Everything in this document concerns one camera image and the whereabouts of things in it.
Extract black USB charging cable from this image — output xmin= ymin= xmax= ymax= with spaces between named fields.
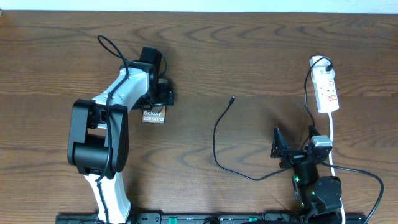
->
xmin=213 ymin=57 xmax=334 ymax=182

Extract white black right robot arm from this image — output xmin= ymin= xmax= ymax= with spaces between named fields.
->
xmin=270 ymin=127 xmax=342 ymax=223

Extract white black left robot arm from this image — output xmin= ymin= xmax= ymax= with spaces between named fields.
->
xmin=55 ymin=47 xmax=174 ymax=223

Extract white power strip socket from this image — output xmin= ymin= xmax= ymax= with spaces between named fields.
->
xmin=310 ymin=55 xmax=340 ymax=114

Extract white power strip cord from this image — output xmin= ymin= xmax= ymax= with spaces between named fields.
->
xmin=328 ymin=113 xmax=346 ymax=224

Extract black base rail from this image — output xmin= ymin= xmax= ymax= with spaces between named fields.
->
xmin=55 ymin=212 xmax=366 ymax=224

